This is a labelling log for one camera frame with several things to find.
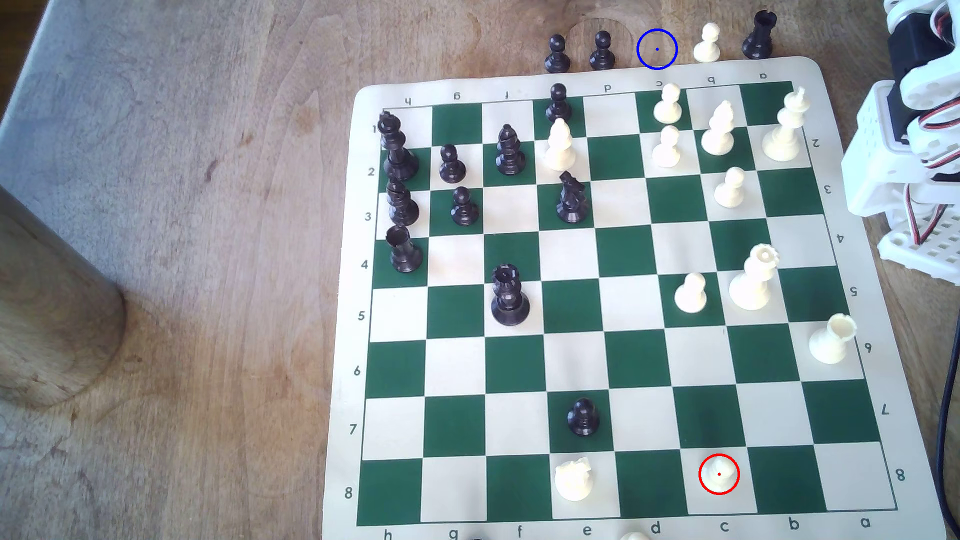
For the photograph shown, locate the black pawn chess piece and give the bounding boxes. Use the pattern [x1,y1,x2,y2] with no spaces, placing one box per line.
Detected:
[588,30,617,72]
[438,144,468,185]
[567,398,601,438]
[544,33,572,75]
[545,82,573,124]
[450,186,480,228]

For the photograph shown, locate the white bishop chess piece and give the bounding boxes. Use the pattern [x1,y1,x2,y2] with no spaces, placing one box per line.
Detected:
[543,117,578,173]
[701,99,736,157]

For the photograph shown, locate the thin black cable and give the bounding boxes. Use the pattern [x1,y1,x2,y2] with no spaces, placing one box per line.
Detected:
[937,307,960,526]

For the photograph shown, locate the black queen chess piece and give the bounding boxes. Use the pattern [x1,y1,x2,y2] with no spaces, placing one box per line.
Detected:
[490,263,531,327]

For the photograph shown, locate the round wooden post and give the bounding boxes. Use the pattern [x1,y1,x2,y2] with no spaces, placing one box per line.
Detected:
[0,183,127,410]

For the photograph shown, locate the white knight chess piece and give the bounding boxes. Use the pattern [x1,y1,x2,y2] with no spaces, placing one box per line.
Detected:
[553,456,595,503]

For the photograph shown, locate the white king chess piece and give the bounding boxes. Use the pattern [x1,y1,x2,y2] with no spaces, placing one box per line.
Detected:
[762,86,813,163]

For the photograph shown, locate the black rook chess piece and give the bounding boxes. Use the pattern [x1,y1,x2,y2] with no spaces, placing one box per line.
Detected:
[741,9,778,61]
[384,225,424,274]

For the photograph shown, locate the white queen chess piece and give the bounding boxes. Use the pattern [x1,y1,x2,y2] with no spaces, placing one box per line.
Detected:
[728,243,780,312]

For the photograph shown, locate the green and cream chessboard mat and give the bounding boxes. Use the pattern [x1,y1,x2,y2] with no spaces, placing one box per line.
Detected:
[322,56,948,540]

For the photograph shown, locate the black knight chess piece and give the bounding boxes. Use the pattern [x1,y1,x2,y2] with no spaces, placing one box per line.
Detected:
[555,171,591,225]

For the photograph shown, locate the white pawn chess piece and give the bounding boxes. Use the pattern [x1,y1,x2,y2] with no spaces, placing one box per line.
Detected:
[713,166,747,210]
[703,452,738,493]
[651,125,683,169]
[652,82,684,126]
[673,272,709,315]
[692,22,723,64]

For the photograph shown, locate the red black white servo wires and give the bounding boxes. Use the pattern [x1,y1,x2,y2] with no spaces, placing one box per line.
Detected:
[903,93,960,249]

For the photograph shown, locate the white rook chess piece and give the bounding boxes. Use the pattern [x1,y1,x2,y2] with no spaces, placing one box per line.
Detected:
[807,312,858,366]

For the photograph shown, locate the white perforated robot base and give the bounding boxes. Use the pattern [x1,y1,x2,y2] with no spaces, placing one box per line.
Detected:
[876,221,960,286]

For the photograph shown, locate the black bishop chess piece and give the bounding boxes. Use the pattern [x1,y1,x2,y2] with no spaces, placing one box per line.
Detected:
[495,123,527,177]
[385,177,421,228]

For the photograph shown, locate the black king chess piece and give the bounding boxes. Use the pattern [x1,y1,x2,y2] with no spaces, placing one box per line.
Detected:
[377,110,420,182]

